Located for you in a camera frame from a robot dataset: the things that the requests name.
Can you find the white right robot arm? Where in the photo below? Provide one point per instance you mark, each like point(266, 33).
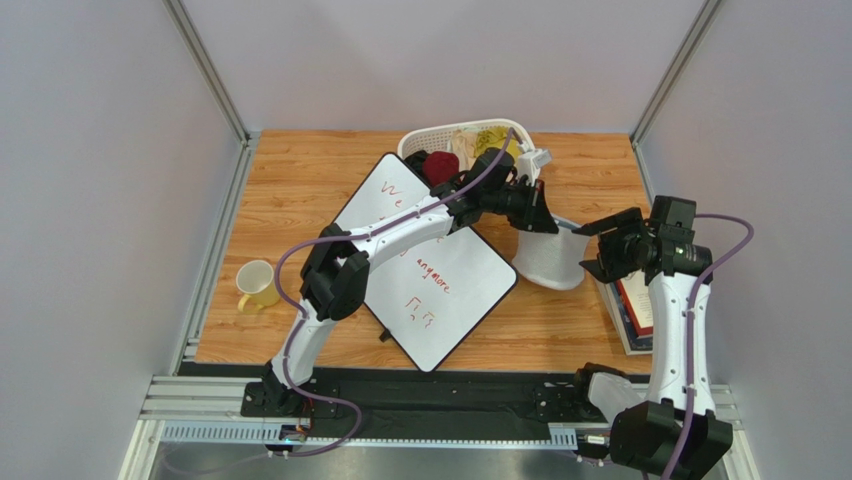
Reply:
point(673, 430)

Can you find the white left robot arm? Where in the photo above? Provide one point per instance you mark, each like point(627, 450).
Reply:
point(342, 263)

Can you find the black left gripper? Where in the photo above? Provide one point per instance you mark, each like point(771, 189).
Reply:
point(536, 216)

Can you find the white plastic laundry basket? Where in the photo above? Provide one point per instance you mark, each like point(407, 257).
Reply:
point(432, 140)

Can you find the yellow mug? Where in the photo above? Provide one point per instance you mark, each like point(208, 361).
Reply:
point(255, 281)

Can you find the white mesh laundry bag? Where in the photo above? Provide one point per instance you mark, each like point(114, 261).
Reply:
point(552, 260)

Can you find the beige bra in basket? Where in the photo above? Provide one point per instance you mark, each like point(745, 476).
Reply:
point(465, 144)

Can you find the white whiteboard with red writing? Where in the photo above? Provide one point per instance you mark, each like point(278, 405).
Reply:
point(432, 296)

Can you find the red hardcover book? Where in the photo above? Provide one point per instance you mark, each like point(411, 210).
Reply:
point(635, 296)

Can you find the yellow garment in basket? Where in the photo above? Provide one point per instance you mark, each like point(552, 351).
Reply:
point(495, 137)

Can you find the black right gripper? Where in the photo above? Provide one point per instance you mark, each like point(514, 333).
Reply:
point(616, 243)

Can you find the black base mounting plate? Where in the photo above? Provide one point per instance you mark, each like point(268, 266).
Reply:
point(412, 405)

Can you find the red garment in basket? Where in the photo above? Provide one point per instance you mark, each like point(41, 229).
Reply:
point(440, 167)

